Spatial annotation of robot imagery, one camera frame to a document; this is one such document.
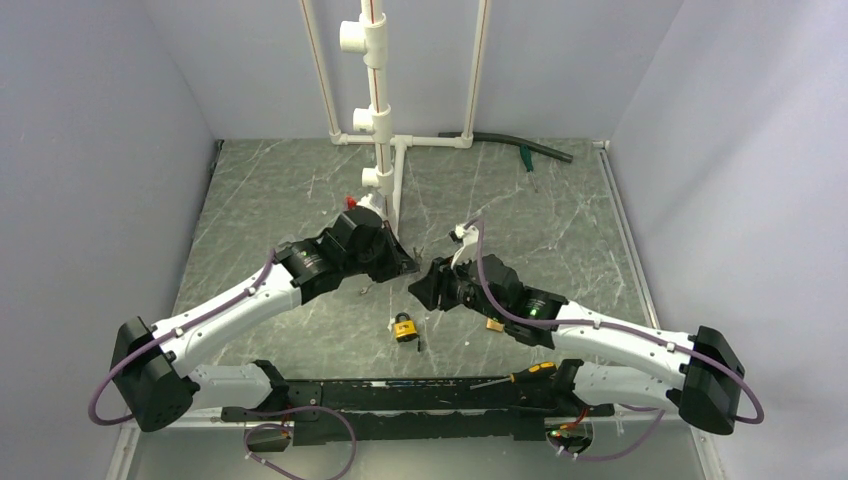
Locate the brass padlock open shackle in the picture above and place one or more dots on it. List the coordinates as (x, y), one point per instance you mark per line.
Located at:
(494, 325)

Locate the green handled screwdriver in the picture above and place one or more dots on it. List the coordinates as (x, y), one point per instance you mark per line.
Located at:
(526, 158)

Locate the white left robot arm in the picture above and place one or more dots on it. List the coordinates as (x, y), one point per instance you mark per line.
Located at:
(160, 369)

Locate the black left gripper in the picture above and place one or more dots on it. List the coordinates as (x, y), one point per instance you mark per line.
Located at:
(399, 263)

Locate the white PVC pipe frame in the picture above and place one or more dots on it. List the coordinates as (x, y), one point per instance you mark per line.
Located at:
(368, 37)

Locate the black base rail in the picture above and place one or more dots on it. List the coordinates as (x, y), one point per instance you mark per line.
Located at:
(320, 411)

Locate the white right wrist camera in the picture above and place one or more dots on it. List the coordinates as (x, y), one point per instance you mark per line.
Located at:
(466, 237)

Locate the yellow black padlock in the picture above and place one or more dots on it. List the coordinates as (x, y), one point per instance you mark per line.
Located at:
(404, 328)

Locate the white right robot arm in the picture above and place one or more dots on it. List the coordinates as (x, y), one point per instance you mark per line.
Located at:
(698, 376)

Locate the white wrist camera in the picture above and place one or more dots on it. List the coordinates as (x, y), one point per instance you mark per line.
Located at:
(364, 202)
(466, 237)

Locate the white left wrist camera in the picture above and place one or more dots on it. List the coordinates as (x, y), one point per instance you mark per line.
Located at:
(364, 202)

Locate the yellow black screwdriver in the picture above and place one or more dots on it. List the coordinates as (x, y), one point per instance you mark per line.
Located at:
(535, 373)

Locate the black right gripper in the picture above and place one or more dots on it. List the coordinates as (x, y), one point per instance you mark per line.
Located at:
(437, 282)

